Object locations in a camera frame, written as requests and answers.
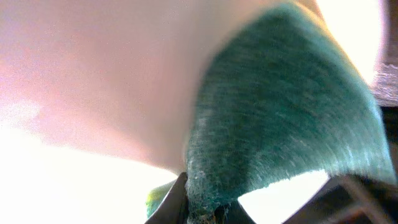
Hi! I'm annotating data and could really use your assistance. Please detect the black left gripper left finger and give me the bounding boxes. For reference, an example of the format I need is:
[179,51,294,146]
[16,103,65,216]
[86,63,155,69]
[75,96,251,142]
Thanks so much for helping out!
[145,172,188,224]

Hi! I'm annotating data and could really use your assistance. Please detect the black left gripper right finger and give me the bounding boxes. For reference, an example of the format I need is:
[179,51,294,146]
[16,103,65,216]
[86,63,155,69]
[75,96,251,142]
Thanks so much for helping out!
[284,175,397,224]

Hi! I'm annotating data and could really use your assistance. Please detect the green yellow sponge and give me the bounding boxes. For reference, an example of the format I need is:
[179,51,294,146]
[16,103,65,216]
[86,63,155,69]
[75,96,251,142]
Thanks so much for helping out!
[146,3,397,223]

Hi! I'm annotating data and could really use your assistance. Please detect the white plate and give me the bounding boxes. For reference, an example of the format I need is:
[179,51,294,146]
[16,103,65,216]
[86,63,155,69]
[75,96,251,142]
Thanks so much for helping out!
[1,1,383,223]

